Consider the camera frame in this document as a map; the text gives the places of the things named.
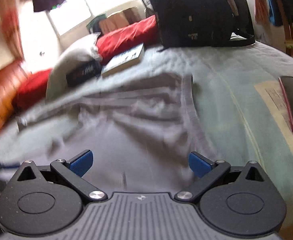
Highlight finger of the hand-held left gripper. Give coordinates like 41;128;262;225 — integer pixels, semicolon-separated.
0;163;20;178

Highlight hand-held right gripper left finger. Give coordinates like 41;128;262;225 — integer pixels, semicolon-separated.
16;150;108;203

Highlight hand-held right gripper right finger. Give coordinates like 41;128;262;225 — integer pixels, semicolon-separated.
174;151;265;203

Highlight grey pants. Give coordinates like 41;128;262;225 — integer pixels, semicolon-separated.
0;72;219;195

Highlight wooden headboard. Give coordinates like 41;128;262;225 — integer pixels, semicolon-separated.
0;59;29;148

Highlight red folded quilt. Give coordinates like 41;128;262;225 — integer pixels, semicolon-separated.
13;69;54;109

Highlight black printed pouch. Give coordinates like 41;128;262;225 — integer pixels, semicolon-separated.
66;60;103;87

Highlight grey green pillow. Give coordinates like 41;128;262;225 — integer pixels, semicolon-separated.
45;32;103;102

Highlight white blue book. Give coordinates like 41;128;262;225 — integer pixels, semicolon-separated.
101;42;145;77

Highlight long red quilt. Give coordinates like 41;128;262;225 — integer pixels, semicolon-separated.
96;15;162;65

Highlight orange patterned curtain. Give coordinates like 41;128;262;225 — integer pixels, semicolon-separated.
0;0;24;60
253;0;270;25

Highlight green stool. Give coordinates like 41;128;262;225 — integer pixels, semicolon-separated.
86;14;109;32

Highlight window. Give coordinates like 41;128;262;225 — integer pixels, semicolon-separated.
48;0;147;37

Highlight brown cardboard box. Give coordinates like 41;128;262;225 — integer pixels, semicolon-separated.
99;6;143;34

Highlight black backpack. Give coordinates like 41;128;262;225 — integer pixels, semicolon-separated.
148;0;256;53

